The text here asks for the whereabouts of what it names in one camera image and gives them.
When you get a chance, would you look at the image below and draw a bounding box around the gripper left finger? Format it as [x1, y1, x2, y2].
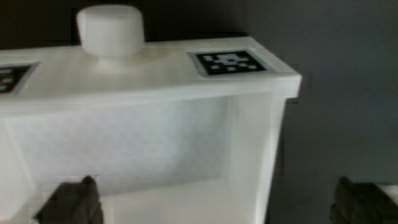
[34, 176, 105, 224]

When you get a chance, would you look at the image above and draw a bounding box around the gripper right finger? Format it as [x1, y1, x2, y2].
[329, 177, 398, 224]

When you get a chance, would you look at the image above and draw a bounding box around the white drawer box front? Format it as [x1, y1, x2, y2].
[0, 5, 302, 224]

